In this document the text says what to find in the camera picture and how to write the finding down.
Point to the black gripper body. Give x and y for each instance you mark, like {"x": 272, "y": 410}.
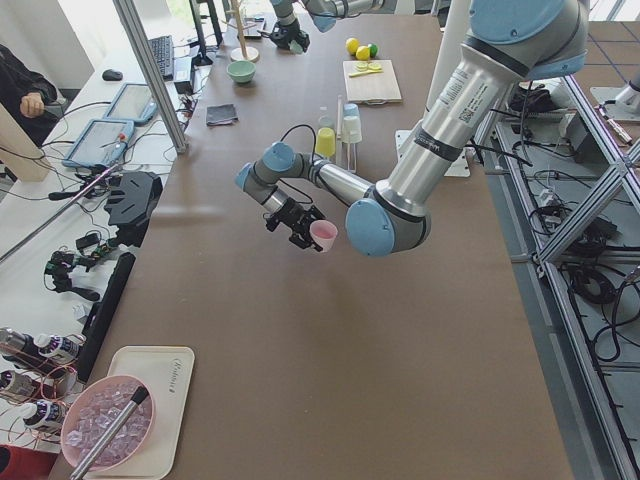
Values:
{"x": 291, "y": 211}
{"x": 289, "y": 35}

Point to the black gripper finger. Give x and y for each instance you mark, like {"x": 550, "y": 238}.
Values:
{"x": 304, "y": 241}
{"x": 313, "y": 214}

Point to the pink plastic cup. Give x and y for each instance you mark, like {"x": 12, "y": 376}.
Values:
{"x": 323, "y": 233}

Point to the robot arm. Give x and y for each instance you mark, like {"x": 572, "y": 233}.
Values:
{"x": 324, "y": 13}
{"x": 506, "y": 42}

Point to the yellow plastic cup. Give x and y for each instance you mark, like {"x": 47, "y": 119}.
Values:
{"x": 325, "y": 144}

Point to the white plastic cup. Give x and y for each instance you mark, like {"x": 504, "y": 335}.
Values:
{"x": 351, "y": 132}

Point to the light green plastic cup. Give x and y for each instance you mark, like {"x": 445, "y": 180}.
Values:
{"x": 326, "y": 122}

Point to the blue plastic cup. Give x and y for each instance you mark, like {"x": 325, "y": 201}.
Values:
{"x": 350, "y": 109}

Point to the wooden mug tree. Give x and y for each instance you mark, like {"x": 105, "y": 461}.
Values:
{"x": 243, "y": 51}

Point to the green ceramic bowl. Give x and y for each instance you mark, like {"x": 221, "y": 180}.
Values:
{"x": 241, "y": 71}

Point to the yellow lemon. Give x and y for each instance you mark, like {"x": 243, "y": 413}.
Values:
{"x": 352, "y": 44}
{"x": 363, "y": 53}

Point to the lemon slice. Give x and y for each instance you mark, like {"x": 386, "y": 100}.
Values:
{"x": 361, "y": 66}

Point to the yellow plastic knife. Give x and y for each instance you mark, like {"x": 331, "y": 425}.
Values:
{"x": 356, "y": 74}

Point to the dark grey cloth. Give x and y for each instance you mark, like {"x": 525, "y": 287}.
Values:
{"x": 221, "y": 115}

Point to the bamboo cutting board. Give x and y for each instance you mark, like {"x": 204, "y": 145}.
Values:
{"x": 374, "y": 88}

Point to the black keyboard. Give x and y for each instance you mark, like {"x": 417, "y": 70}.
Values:
{"x": 162, "y": 50}

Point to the blue teach pendant far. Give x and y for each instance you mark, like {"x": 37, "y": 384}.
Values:
{"x": 134, "y": 102}

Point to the blue teach pendant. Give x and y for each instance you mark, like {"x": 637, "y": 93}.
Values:
{"x": 102, "y": 143}
{"x": 134, "y": 102}

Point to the black computer mouse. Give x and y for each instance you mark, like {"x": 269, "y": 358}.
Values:
{"x": 111, "y": 75}

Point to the blue teach pendant near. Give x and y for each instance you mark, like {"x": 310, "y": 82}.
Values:
{"x": 102, "y": 143}

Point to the metal tongs with black tip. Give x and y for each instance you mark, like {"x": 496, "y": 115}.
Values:
{"x": 109, "y": 434}

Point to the pink bowl of ice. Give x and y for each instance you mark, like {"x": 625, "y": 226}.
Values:
{"x": 94, "y": 410}

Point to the black plastic bracket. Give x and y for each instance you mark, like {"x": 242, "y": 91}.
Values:
{"x": 132, "y": 198}

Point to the aluminium frame post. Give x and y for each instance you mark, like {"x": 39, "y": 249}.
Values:
{"x": 134, "y": 30}

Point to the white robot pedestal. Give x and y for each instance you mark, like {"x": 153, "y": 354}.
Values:
{"x": 463, "y": 89}

